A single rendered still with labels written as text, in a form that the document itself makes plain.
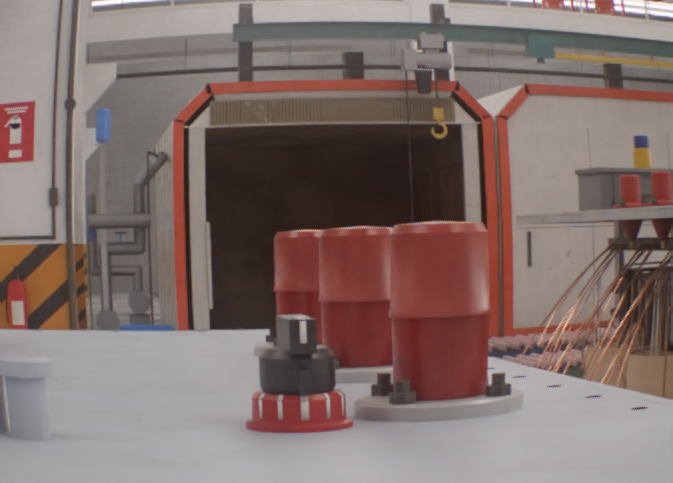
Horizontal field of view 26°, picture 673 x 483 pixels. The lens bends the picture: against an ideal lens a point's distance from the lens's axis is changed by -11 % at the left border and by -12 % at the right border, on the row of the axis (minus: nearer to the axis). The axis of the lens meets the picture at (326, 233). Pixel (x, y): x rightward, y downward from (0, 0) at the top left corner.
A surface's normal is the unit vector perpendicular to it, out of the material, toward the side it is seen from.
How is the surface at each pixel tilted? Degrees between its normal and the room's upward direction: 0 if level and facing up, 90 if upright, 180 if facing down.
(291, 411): 88
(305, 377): 90
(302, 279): 89
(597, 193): 88
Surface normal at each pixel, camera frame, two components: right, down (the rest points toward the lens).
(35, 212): 0.15, 0.00
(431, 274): -0.29, -0.01
